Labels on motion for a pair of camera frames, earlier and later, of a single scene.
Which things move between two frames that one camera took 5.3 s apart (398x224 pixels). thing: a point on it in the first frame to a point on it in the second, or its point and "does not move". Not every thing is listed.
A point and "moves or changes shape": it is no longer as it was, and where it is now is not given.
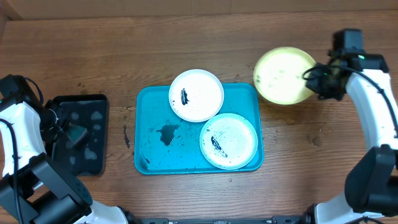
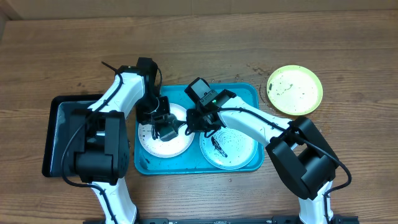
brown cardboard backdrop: (25, 9) does not move
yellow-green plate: (278, 76) moves or changes shape
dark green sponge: (76, 133) moves or changes shape
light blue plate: (229, 141) does not move
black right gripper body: (323, 83) to (191, 121)
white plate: (196, 95) to (175, 147)
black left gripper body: (53, 124) to (148, 108)
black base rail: (284, 219) does not move
